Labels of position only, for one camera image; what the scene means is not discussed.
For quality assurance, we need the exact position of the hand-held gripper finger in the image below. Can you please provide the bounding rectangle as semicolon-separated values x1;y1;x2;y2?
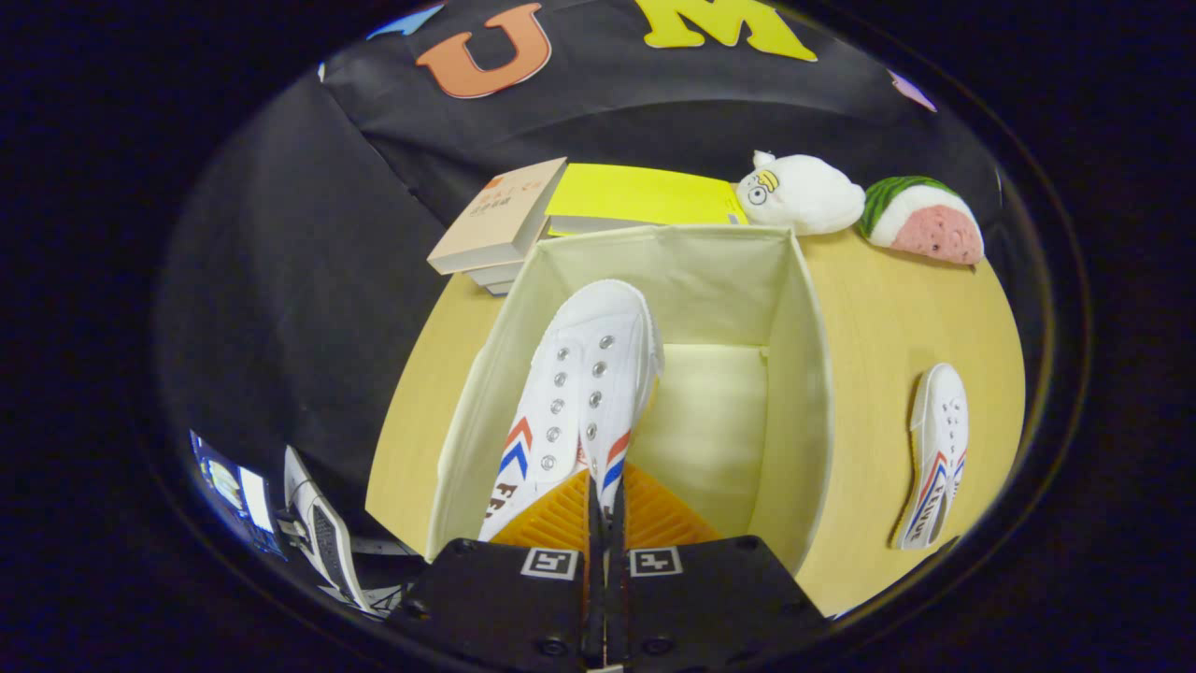
605;463;828;672
388;467;604;672

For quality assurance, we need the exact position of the white canvas shoe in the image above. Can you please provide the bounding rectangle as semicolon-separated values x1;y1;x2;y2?
478;279;666;543
892;363;970;551

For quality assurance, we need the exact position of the grey-green fabric storage box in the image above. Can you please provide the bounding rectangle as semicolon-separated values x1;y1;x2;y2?
425;224;834;576

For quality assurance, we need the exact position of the white keyboard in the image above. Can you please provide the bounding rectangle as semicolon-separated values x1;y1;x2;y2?
283;446;375;610

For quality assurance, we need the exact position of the pale book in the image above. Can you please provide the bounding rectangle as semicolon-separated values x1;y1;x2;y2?
464;260;526;298

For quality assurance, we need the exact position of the lit computer screen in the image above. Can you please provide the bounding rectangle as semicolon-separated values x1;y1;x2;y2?
190;430;286;562

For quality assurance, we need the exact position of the beige book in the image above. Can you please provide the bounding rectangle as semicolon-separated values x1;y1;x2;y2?
427;157;568;276

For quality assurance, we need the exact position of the yellow book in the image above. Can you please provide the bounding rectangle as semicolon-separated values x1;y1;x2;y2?
545;164;748;236

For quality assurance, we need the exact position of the white plush toy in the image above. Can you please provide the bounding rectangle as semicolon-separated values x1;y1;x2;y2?
735;150;867;236

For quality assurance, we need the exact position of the watermelon slice plush toy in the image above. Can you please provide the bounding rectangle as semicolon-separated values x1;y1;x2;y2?
860;176;986;266

